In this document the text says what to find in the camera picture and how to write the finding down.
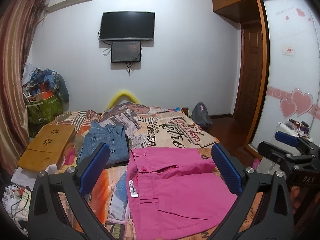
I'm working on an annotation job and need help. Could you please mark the green storage bag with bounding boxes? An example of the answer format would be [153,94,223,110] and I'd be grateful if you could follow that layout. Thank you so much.
[26,94,63,124]

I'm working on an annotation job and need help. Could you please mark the black wall television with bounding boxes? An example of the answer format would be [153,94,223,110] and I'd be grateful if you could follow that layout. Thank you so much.
[99,11,155,41]

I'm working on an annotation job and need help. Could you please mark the brown wooden door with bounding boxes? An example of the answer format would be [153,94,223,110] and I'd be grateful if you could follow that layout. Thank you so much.
[233,22,263,127]

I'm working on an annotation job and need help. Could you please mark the wooden wardrobe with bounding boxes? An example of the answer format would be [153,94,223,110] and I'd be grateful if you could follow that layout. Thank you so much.
[211,0,301,156]

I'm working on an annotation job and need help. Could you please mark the striped brown curtain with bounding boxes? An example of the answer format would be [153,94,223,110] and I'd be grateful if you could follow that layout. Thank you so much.
[1,0,46,174]

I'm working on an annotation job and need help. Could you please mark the printed bed cover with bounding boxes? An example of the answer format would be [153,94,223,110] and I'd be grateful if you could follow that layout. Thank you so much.
[53,103,219,239]

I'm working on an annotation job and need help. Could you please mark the grey backpack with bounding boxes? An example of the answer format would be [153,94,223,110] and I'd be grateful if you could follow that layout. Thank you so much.
[191,102,212,128]

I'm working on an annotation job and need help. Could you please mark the white patterned cloth with cables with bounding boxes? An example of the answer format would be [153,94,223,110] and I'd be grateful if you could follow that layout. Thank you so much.
[1,167,36,238]

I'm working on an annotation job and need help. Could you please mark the yellow curved headboard cushion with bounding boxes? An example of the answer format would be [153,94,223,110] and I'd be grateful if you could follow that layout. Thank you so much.
[107,90,139,109]

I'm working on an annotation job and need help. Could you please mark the bamboo lap tray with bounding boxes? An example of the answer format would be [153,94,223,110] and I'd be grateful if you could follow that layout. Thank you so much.
[18,125,75,172]

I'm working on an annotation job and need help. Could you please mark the folded blue jeans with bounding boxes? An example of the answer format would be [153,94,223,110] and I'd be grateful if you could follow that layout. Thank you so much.
[76,121,129,166]

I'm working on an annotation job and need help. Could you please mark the pink pants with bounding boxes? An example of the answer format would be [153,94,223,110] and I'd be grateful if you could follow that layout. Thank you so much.
[126,147,236,239]

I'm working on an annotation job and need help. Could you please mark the frosted sliding wardrobe door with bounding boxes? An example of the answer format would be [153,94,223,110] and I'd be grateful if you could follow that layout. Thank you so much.
[251,0,319,148]

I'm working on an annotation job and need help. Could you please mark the small wall monitor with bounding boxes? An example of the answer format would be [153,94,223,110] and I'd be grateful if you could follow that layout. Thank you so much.
[111,41,142,63]

